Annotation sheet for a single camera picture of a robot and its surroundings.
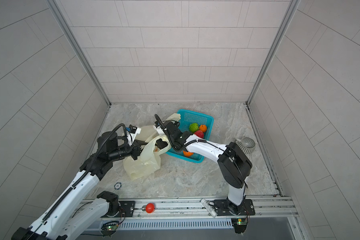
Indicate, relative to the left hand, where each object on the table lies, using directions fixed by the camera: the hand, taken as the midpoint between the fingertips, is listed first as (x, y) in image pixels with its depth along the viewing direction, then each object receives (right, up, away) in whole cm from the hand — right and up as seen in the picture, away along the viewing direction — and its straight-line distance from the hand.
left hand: (153, 144), depth 70 cm
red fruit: (+24, +2, +23) cm, 34 cm away
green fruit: (+21, +6, +26) cm, 34 cm away
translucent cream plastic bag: (-2, -7, -3) cm, 7 cm away
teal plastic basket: (+22, -11, +18) cm, 31 cm away
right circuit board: (+41, -36, -3) cm, 55 cm away
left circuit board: (-17, -35, -6) cm, 40 cm away
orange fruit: (+17, -8, +14) cm, 24 cm away
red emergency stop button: (-1, -30, -1) cm, 30 cm away
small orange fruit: (+27, +5, +28) cm, 39 cm away
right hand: (0, -1, +12) cm, 12 cm away
